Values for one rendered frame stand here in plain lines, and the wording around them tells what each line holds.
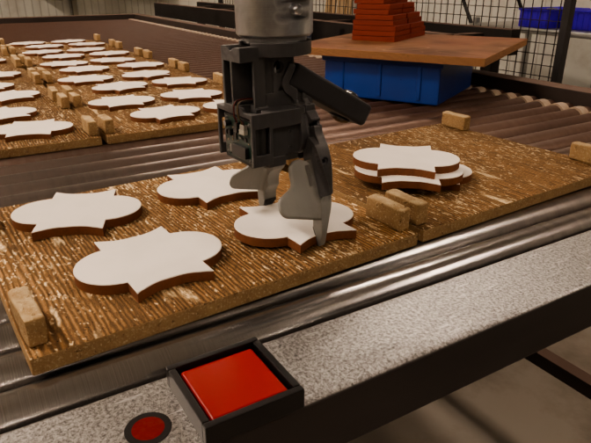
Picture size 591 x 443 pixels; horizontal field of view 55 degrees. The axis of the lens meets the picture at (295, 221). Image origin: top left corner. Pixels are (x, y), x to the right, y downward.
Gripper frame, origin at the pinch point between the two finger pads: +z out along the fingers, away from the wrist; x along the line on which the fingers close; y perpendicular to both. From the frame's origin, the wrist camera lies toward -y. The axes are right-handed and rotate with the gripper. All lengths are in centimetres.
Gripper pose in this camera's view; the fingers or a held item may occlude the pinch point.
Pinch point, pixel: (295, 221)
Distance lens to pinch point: 65.0
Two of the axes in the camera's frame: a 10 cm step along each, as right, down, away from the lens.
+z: 0.1, 9.2, 4.0
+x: 5.7, 3.2, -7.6
